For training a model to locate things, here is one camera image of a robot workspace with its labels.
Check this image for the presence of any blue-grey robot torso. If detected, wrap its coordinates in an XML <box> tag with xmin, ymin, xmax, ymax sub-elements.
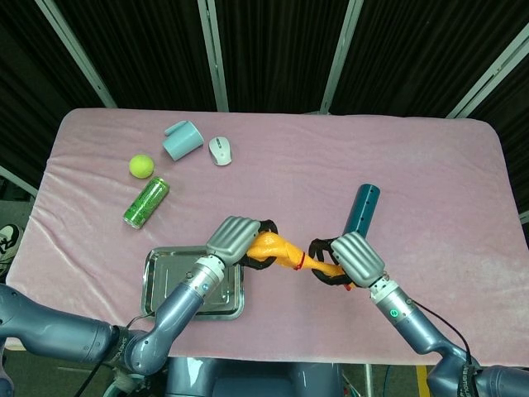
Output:
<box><xmin>102</xmin><ymin>355</ymin><xmax>344</xmax><ymax>397</ymax></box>

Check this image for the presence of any yellow rubber chicken toy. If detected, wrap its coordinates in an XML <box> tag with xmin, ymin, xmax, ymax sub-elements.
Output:
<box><xmin>246</xmin><ymin>231</ymin><xmax>356</xmax><ymax>293</ymax></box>

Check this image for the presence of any black and white sneaker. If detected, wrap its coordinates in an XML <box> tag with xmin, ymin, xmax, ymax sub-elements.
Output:
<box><xmin>0</xmin><ymin>223</ymin><xmax>25</xmax><ymax>276</ymax></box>

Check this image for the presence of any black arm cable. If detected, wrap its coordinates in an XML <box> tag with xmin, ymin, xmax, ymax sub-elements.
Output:
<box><xmin>407</xmin><ymin>299</ymin><xmax>480</xmax><ymax>369</ymax></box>
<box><xmin>76</xmin><ymin>313</ymin><xmax>158</xmax><ymax>397</ymax></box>

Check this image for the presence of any white metal screen post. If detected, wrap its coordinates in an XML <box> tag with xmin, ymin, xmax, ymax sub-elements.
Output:
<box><xmin>197</xmin><ymin>0</ymin><xmax>231</xmax><ymax>112</ymax></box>
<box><xmin>35</xmin><ymin>0</ymin><xmax>117</xmax><ymax>109</ymax></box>
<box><xmin>0</xmin><ymin>165</ymin><xmax>39</xmax><ymax>199</ymax></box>
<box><xmin>320</xmin><ymin>0</ymin><xmax>365</xmax><ymax>113</ymax></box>
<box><xmin>446</xmin><ymin>31</ymin><xmax>529</xmax><ymax>120</ymax></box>

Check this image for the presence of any light blue plastic cup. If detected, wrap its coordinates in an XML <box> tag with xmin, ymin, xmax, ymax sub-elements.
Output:
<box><xmin>161</xmin><ymin>120</ymin><xmax>205</xmax><ymax>162</ymax></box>

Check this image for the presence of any teal cylindrical holder with holes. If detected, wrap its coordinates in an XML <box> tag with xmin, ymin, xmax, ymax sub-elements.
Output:
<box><xmin>343</xmin><ymin>184</ymin><xmax>381</xmax><ymax>239</ymax></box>

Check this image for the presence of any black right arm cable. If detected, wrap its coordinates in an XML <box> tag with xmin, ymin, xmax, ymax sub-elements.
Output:
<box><xmin>407</xmin><ymin>299</ymin><xmax>480</xmax><ymax>369</ymax></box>

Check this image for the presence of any white computer mouse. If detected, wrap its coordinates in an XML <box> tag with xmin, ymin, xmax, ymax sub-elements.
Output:
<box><xmin>207</xmin><ymin>136</ymin><xmax>233</xmax><ymax>167</ymax></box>

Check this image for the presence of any black pleated curtain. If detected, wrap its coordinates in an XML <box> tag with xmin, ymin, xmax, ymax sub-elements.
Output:
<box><xmin>0</xmin><ymin>0</ymin><xmax>529</xmax><ymax>216</ymax></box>

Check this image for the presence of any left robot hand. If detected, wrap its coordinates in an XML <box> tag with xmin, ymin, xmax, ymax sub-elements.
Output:
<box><xmin>205</xmin><ymin>215</ymin><xmax>279</xmax><ymax>270</ymax></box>

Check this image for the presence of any pink velvet tablecloth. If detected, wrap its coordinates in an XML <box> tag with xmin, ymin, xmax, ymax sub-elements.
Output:
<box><xmin>6</xmin><ymin>108</ymin><xmax>529</xmax><ymax>365</ymax></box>

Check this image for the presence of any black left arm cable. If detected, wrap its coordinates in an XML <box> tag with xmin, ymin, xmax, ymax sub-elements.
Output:
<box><xmin>76</xmin><ymin>313</ymin><xmax>158</xmax><ymax>397</ymax></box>

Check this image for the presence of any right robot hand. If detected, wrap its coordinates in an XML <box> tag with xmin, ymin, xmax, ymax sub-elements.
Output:
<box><xmin>308</xmin><ymin>232</ymin><xmax>386</xmax><ymax>289</ymax></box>

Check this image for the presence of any stainless steel tray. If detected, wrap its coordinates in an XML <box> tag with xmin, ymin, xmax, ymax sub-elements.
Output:
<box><xmin>141</xmin><ymin>246</ymin><xmax>245</xmax><ymax>322</ymax></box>

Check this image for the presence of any green drink can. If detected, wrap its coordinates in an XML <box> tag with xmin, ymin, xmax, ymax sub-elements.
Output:
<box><xmin>122</xmin><ymin>176</ymin><xmax>171</xmax><ymax>230</ymax></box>

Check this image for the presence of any yellow-green tennis ball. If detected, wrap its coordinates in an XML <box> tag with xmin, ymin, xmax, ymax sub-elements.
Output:
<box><xmin>129</xmin><ymin>154</ymin><xmax>155</xmax><ymax>179</ymax></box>

